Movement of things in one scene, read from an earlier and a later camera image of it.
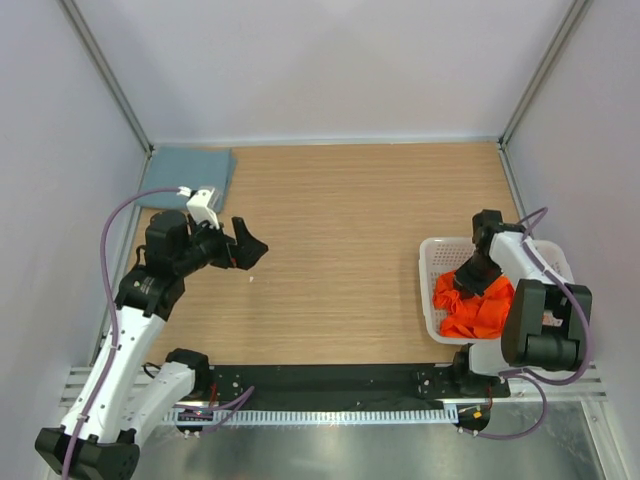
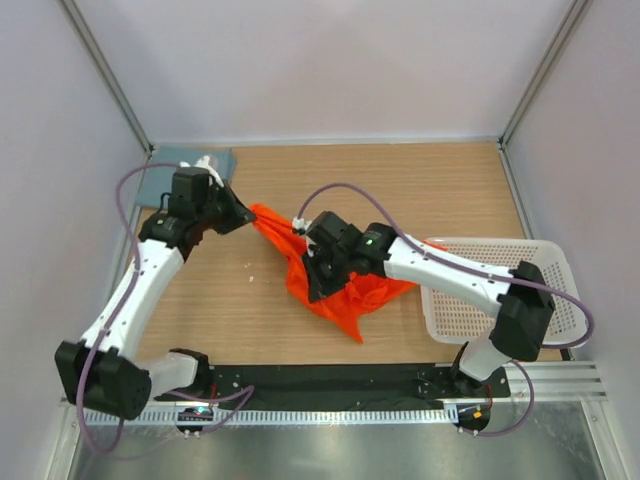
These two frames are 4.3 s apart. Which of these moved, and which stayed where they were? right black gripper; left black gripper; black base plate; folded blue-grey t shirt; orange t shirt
Moved: orange t shirt; left black gripper; right black gripper
Stayed: black base plate; folded blue-grey t shirt
